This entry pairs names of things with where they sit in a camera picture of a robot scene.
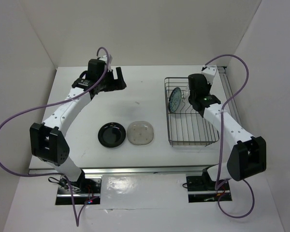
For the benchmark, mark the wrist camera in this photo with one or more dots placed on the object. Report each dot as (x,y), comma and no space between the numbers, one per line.
(107,60)
(209,72)

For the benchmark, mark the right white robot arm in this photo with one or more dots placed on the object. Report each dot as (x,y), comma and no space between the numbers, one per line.
(248,153)

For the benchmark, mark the blue floral ceramic plate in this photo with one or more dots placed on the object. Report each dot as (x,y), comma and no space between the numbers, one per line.
(174,100)

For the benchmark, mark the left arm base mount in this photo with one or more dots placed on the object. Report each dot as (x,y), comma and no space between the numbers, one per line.
(91,193)

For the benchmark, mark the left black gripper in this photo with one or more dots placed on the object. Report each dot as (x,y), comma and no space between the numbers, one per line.
(116,84)

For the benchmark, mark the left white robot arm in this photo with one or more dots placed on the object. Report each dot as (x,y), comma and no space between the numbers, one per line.
(47,139)

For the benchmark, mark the aluminium rail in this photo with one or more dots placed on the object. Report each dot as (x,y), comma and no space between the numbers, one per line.
(148,169)

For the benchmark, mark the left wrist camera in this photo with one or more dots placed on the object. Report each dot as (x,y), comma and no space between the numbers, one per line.
(107,60)

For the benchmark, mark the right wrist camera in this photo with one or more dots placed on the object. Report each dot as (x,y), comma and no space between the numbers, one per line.
(209,72)

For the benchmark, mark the black round plate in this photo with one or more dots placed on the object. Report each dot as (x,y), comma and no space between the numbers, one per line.
(111,135)

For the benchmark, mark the clear glass plate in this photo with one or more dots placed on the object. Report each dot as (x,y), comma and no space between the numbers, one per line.
(186,94)

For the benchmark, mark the smoky grey glass plate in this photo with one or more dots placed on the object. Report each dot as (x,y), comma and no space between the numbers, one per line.
(140,133)

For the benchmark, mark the metal wire dish rack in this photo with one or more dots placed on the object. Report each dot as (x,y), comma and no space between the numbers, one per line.
(186,127)

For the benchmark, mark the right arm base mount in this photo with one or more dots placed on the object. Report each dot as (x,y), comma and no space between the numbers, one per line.
(201,189)

